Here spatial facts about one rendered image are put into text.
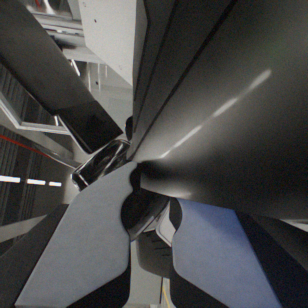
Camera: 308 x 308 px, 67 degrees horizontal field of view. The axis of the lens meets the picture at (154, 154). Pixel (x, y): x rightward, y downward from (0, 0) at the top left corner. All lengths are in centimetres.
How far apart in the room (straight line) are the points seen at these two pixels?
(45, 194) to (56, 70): 1276
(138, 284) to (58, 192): 697
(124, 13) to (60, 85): 24
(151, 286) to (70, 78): 750
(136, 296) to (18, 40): 763
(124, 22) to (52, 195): 1257
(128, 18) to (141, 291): 753
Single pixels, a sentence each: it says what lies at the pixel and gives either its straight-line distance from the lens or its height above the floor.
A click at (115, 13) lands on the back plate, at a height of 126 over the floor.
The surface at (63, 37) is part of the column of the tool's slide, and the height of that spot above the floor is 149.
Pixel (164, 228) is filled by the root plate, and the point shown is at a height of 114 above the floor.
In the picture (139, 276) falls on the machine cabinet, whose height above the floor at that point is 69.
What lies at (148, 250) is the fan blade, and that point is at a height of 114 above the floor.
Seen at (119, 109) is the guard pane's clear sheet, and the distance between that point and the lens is 143.
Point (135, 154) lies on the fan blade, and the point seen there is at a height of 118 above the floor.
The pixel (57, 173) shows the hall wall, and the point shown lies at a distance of 1296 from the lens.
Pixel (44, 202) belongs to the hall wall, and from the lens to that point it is 1311.
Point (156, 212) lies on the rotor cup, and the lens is 30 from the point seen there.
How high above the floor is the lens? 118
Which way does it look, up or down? 4 degrees down
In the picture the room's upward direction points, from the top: 83 degrees counter-clockwise
